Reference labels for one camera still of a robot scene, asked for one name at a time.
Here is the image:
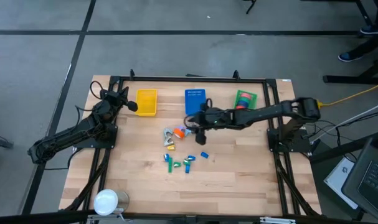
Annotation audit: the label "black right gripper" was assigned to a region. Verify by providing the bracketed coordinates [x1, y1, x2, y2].
[184, 104, 232, 146]

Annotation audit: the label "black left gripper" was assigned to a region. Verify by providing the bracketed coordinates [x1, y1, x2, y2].
[102, 86, 139, 114]

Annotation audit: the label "blue plastic basket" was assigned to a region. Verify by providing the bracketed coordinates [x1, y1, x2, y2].
[184, 88, 207, 116]

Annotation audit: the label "yellow plastic basket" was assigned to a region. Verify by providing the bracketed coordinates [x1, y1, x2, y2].
[135, 88, 159, 117]

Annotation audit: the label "green plastic basket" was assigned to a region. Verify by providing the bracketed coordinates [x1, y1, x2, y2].
[234, 89, 258, 110]

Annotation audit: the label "white table lamp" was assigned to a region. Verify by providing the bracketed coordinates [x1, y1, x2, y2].
[93, 189, 130, 217]

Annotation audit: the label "black stand leg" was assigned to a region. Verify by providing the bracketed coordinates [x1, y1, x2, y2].
[243, 0, 258, 15]

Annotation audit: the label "black desk crossbar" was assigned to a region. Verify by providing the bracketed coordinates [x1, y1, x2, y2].
[309, 130, 378, 164]

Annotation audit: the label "white printed box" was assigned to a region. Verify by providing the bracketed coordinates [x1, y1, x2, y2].
[323, 156, 364, 210]

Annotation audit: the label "person's foot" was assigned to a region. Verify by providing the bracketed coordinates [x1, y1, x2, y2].
[359, 24, 378, 35]
[338, 52, 364, 63]

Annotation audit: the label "dark grey laptop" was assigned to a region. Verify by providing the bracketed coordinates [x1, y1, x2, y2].
[341, 136, 378, 223]

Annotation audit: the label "yellow power cord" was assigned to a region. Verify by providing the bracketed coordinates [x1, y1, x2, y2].
[316, 81, 378, 109]

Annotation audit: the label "silver metal bracket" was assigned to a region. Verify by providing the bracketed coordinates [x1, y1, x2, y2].
[259, 217, 297, 224]

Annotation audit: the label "grey cable conduit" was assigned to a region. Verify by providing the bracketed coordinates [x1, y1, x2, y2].
[309, 99, 378, 144]

